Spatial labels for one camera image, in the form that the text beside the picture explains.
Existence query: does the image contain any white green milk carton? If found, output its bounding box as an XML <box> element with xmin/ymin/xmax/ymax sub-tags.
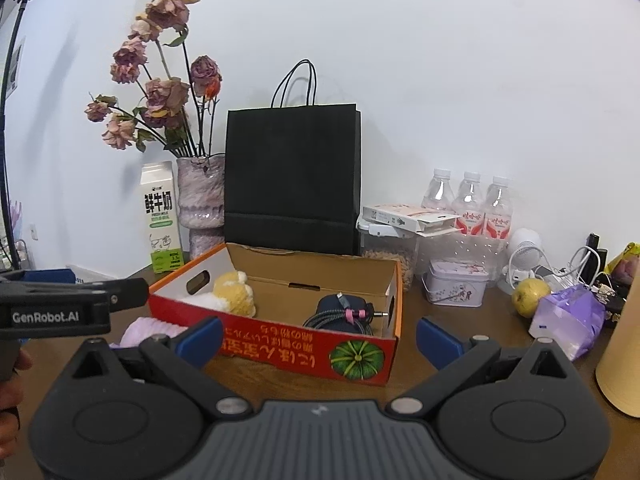
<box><xmin>140</xmin><ymin>161</ymin><xmax>184</xmax><ymax>274</ymax></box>

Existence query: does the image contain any flat white carton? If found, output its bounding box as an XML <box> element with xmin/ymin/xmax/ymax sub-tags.
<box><xmin>362</xmin><ymin>202</ymin><xmax>461</xmax><ymax>237</ymax></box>

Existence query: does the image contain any black paper bag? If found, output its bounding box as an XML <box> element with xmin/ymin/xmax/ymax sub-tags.
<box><xmin>223</xmin><ymin>59</ymin><xmax>362</xmax><ymax>257</ymax></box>

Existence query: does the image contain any lavender knit hat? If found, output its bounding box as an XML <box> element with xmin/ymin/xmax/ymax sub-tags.
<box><xmin>109</xmin><ymin>316</ymin><xmax>191</xmax><ymax>350</ymax></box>

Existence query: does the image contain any braided grey cable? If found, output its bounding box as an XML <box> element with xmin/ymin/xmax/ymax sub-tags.
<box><xmin>302</xmin><ymin>292</ymin><xmax>391</xmax><ymax>336</ymax></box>

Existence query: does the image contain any black lamp stand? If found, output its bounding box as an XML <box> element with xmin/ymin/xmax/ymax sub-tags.
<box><xmin>0</xmin><ymin>0</ymin><xmax>61</xmax><ymax>272</ymax></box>

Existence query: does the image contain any white yellow alpaca plush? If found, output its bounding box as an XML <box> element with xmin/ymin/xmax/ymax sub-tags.
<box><xmin>177</xmin><ymin>270</ymin><xmax>258</xmax><ymax>318</ymax></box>

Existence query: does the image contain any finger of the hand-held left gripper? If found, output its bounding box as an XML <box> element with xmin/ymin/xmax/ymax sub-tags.
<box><xmin>0</xmin><ymin>268</ymin><xmax>76</xmax><ymax>286</ymax></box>
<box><xmin>0</xmin><ymin>278</ymin><xmax>150</xmax><ymax>311</ymax></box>

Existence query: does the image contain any purple speckled vase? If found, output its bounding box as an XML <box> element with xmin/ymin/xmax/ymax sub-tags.
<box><xmin>176</xmin><ymin>154</ymin><xmax>227</xmax><ymax>261</ymax></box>

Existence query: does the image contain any red cardboard box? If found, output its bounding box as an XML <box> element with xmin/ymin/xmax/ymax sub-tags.
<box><xmin>148</xmin><ymin>242</ymin><xmax>405</xmax><ymax>387</ymax></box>

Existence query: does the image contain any clear water bottle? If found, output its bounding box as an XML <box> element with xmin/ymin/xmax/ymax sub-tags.
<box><xmin>452</xmin><ymin>171</ymin><xmax>485</xmax><ymax>237</ymax></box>
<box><xmin>421</xmin><ymin>168</ymin><xmax>456</xmax><ymax>211</ymax></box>
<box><xmin>482</xmin><ymin>176</ymin><xmax>515</xmax><ymax>241</ymax></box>

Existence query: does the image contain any white charging cable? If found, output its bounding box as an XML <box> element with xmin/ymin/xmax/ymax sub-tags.
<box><xmin>550</xmin><ymin>246</ymin><xmax>603</xmax><ymax>283</ymax></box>

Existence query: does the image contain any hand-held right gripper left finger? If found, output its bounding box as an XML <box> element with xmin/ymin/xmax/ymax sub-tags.
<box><xmin>72</xmin><ymin>316</ymin><xmax>253</xmax><ymax>416</ymax></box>

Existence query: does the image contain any white printed tin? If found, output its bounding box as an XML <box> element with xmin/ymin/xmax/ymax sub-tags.
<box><xmin>421</xmin><ymin>258</ymin><xmax>491</xmax><ymax>307</ymax></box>

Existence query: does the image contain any yellow green snack packet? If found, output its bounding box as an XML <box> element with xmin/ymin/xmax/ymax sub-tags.
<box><xmin>606</xmin><ymin>242</ymin><xmax>640</xmax><ymax>286</ymax></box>

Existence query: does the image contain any purple plastic bag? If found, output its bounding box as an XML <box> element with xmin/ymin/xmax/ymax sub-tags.
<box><xmin>529</xmin><ymin>284</ymin><xmax>606</xmax><ymax>362</ymax></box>

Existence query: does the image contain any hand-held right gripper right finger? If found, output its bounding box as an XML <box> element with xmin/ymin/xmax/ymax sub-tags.
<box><xmin>385</xmin><ymin>317</ymin><xmax>571</xmax><ymax>415</ymax></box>

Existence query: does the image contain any clear plastic food container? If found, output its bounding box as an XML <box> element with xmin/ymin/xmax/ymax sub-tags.
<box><xmin>356</xmin><ymin>220</ymin><xmax>420</xmax><ymax>292</ymax></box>

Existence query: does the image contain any yellow thermos jug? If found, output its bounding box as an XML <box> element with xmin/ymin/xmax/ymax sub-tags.
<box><xmin>595</xmin><ymin>305</ymin><xmax>640</xmax><ymax>417</ymax></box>

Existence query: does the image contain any person's left hand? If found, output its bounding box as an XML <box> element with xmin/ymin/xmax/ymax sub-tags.
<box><xmin>0</xmin><ymin>347</ymin><xmax>32</xmax><ymax>458</ymax></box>

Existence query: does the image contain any green apple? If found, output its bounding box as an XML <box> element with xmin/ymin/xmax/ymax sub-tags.
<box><xmin>511</xmin><ymin>278</ymin><xmax>552</xmax><ymax>319</ymax></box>

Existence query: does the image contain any dried pink roses bouquet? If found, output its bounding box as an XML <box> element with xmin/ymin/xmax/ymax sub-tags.
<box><xmin>84</xmin><ymin>0</ymin><xmax>223</xmax><ymax>158</ymax></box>

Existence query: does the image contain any small white fan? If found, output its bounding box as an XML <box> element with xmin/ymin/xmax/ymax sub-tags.
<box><xmin>498</xmin><ymin>228</ymin><xmax>549</xmax><ymax>296</ymax></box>

